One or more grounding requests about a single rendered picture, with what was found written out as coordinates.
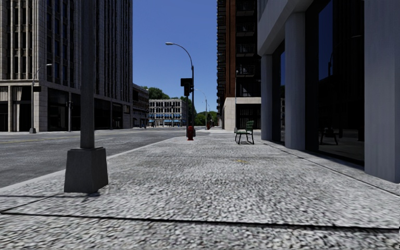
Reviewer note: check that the pale concrete building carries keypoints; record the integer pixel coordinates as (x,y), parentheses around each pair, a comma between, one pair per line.
(381,93)

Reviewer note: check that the dark building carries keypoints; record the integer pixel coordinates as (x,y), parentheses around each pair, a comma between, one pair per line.
(140,106)

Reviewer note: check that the red brick building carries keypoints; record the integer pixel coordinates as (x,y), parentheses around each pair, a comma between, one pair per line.
(237,47)

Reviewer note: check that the grey pole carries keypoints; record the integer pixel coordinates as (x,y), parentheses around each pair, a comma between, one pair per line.
(87,93)

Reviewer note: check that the white stone building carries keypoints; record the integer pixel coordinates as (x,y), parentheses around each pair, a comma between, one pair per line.
(167,112)

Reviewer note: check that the trees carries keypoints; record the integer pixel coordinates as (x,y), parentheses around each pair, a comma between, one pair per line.
(200,118)

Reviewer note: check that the grey stone office building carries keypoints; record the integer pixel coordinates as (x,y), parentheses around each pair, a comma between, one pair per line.
(62,47)

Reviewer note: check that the green bench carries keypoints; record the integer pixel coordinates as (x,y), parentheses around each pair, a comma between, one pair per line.
(247,131)

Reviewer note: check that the grey street lamp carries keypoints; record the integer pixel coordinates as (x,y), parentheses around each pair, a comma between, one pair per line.
(32,103)
(205,107)

